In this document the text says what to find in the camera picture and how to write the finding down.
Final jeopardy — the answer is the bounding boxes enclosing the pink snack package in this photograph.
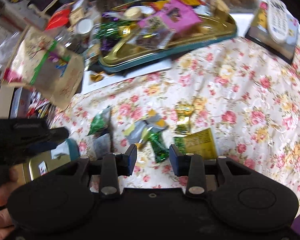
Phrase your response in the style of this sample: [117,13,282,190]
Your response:
[138,0,202,34]

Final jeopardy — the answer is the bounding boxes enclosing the gold foil candy packet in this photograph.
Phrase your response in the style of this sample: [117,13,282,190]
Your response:
[175,104,194,135]

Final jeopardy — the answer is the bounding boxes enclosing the brown paper bag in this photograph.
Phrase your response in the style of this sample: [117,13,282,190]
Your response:
[3,26,84,110]

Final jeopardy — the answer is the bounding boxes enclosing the person's left hand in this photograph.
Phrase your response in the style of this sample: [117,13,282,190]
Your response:
[0,167,20,239]

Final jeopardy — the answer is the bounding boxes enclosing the green foil candy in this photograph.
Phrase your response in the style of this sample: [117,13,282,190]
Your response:
[148,132,169,163]

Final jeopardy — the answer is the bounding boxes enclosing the white board under tray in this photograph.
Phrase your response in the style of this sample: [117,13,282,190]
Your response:
[81,59,172,94]

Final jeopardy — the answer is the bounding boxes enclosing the white remote control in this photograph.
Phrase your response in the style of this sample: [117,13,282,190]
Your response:
[267,0,299,44]

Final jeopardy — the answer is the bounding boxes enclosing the empty gold teal tray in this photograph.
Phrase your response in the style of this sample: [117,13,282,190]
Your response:
[14,138,80,185]

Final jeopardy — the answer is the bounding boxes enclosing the floral tablecloth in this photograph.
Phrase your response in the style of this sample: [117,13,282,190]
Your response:
[52,38,300,210]

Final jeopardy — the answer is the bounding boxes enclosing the green and white snack packet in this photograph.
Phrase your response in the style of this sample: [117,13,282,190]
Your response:
[88,106,111,159]

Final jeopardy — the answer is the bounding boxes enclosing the silver yellow snack packet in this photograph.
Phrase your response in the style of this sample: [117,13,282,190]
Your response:
[123,109,168,148]

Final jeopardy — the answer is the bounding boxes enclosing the black framed book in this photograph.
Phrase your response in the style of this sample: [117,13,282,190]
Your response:
[245,0,299,64]

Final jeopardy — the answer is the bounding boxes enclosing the full gold teal tray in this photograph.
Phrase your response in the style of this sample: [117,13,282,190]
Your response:
[96,0,237,73]

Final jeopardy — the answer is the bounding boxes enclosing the white lidded jar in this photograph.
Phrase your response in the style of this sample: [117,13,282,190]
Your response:
[75,18,94,36]

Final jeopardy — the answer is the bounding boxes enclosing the yellow gold box packet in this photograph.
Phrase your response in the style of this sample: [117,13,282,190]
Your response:
[173,128,218,160]

